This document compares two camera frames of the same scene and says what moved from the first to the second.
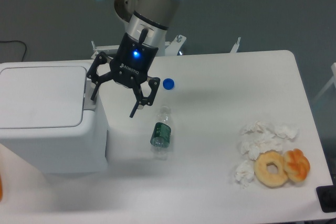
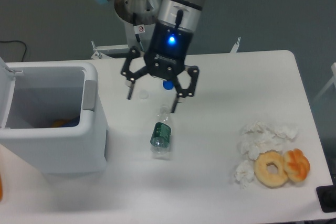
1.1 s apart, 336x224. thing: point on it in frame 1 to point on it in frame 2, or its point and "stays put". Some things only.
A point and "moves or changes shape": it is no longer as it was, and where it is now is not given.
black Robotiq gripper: (130, 63) to (164, 59)
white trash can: (46, 110) moves or changes shape
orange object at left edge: (1, 188) stays put
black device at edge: (326, 195) stays put
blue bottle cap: (168, 84) stays put
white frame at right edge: (333, 80) stays put
